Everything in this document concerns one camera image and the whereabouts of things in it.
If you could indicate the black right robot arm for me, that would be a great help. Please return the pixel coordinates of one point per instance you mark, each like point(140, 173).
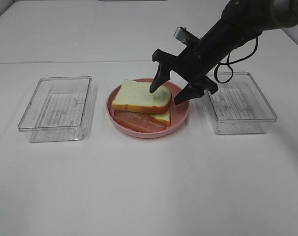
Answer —
point(240, 22)

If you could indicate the left clear plastic tray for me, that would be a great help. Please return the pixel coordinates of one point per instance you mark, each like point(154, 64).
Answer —
point(60, 109)

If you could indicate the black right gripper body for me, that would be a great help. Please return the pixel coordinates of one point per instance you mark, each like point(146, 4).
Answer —
point(190, 65)

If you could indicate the pink bacon strip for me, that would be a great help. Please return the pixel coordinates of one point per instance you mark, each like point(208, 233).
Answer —
point(139, 122)

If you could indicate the right clear plastic tray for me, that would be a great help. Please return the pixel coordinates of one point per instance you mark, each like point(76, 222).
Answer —
point(238, 107)

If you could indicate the clear plastic tray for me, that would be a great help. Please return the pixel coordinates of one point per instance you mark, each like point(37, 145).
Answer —
point(238, 107)
point(60, 109)

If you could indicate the bread slice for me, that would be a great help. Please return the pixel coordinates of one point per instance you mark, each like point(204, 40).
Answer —
point(164, 118)
point(135, 96)

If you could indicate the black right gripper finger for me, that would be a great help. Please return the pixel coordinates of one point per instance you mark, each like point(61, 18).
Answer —
point(162, 76)
point(189, 92)

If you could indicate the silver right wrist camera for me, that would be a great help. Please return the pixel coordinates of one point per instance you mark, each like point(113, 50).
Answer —
point(184, 36)

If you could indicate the pink round plate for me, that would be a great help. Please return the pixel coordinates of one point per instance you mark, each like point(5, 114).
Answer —
point(178, 115)

